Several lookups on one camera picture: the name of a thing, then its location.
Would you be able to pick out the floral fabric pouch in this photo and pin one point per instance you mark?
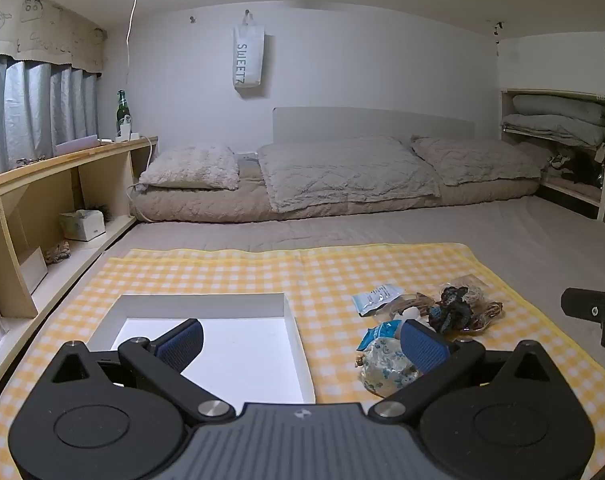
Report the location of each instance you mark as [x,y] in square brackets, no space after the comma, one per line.
[385,367]

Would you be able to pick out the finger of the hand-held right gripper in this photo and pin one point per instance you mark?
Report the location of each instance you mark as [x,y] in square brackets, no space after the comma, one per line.
[585,302]

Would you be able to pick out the dark knitted scrunchie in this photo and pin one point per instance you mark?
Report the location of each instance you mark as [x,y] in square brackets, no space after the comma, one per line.
[450,310]

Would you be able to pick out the wooden shelf unit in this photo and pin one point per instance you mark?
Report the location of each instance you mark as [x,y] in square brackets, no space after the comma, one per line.
[7,210]

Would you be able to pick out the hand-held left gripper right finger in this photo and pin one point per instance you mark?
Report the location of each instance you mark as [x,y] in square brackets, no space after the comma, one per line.
[425,347]

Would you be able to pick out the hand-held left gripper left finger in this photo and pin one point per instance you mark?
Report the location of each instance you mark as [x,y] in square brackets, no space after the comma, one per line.
[182,345]

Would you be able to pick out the fluffy cream pillow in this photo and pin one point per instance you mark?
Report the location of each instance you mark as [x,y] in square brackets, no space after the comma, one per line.
[192,166]

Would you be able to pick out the cartoon print valance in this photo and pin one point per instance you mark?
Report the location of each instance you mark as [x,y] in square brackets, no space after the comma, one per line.
[42,25]

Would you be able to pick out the small white bottle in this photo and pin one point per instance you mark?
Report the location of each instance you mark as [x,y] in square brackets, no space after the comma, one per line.
[410,314]

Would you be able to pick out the white hanging tote bag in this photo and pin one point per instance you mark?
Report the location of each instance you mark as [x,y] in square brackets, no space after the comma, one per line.
[249,60]

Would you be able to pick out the white tissue box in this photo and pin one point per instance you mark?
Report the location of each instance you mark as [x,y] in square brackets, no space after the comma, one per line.
[82,225]

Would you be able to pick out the wooden closet shelf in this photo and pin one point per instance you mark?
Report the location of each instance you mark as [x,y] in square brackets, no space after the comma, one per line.
[572,195]

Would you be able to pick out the beige quilted mattress pad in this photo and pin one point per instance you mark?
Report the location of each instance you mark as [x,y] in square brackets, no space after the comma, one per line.
[207,207]

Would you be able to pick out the grey curtain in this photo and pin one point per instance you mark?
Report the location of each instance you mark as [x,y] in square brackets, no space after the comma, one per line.
[27,110]

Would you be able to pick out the grey quilted blanket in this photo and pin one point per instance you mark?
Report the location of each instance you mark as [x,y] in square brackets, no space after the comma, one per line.
[347,172]

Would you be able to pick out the black ceiling fixture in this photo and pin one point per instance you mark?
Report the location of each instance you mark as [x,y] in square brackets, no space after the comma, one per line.
[498,27]

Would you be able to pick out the dark bristly object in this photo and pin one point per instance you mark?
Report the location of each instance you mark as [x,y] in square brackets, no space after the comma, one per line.
[102,210]

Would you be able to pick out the green glass bottle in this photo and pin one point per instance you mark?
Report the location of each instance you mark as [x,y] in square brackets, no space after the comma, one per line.
[121,112]

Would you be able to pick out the yellow checkered mat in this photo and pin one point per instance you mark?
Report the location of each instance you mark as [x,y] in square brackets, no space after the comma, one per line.
[332,270]

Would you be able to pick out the white flat box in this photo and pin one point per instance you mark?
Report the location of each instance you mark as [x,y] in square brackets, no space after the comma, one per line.
[33,270]

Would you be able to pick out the blue and white snack packet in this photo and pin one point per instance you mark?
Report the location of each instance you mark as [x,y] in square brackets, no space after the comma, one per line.
[382,332]

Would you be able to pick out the brown rubber band bundle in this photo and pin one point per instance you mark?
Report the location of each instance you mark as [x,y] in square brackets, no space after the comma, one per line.
[415,302]

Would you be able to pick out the pale blue printed sachet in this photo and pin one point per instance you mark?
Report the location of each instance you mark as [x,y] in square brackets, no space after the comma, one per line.
[375,301]

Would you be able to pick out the pale lilac box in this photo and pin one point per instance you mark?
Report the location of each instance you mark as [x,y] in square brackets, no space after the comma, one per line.
[76,145]

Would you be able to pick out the folded grey duvet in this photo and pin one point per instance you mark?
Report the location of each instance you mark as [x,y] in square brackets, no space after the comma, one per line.
[557,107]
[552,129]

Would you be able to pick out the white charger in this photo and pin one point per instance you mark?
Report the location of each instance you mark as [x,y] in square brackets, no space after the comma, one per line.
[126,131]

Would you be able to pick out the grey quilted pillow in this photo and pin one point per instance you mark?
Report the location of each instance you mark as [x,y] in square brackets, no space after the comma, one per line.
[477,162]

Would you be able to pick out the dark clothes pile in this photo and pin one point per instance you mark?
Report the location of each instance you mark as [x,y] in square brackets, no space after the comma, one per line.
[577,166]

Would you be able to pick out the clear plastic bag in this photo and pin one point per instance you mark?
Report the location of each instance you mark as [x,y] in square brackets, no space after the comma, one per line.
[480,305]

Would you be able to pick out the white cardboard tray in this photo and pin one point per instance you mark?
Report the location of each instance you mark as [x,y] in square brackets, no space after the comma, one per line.
[242,345]

